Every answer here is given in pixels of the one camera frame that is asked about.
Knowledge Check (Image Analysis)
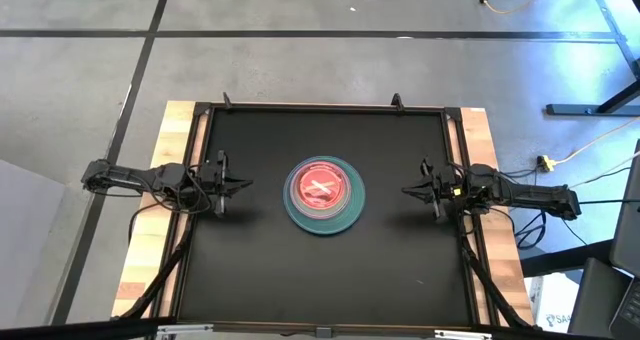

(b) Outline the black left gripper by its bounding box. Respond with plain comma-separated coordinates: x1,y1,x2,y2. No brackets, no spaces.
194,149,254,217

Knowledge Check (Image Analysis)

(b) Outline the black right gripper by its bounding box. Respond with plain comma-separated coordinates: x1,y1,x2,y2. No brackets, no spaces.
401,155,469,224

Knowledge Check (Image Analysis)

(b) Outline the pale white plastic plate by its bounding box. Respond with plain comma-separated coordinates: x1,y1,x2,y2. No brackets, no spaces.
291,160,354,219

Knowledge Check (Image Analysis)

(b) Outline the large teal plastic plate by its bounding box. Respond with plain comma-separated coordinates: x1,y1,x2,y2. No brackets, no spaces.
282,155,367,236

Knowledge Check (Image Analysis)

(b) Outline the small clear orange plate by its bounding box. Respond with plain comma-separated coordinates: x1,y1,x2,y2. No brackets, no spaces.
293,160,353,215

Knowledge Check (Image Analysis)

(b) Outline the black table mat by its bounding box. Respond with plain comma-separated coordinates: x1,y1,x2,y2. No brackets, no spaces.
177,107,474,326

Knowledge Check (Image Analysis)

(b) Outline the white cardboard box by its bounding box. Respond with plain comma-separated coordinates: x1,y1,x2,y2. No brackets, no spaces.
527,274,576,334

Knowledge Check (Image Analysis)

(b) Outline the dark grey laptop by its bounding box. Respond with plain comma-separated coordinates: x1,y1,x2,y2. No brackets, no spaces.
567,257,640,340

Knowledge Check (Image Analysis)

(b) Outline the dark monitor screen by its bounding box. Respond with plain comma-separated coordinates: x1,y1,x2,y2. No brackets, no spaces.
609,139,640,280

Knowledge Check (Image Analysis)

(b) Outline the black metal table frame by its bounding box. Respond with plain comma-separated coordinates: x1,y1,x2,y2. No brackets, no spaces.
149,99,501,332

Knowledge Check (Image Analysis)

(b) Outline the looped black cable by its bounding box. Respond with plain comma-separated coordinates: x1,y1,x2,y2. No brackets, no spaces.
513,209,550,250

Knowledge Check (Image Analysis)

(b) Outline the black diagonal frame strut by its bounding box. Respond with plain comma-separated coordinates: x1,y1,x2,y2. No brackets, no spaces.
457,219,534,330
117,224,194,321

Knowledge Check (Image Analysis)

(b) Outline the silver metal bracket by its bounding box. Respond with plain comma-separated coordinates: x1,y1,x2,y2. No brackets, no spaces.
433,329,494,340
156,323,215,338

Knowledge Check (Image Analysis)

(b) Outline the black metal desk frame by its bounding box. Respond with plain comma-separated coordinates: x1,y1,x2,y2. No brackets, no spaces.
502,0,640,117

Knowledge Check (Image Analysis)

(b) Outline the pale yellow power cable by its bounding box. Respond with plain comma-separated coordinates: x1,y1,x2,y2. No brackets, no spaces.
553,117,640,165

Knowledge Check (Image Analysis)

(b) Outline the white cable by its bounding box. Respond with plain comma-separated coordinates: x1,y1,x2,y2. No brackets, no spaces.
569,152,640,190

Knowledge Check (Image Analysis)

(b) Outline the black camera mount beam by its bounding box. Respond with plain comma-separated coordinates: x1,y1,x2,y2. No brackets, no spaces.
0,315,640,340

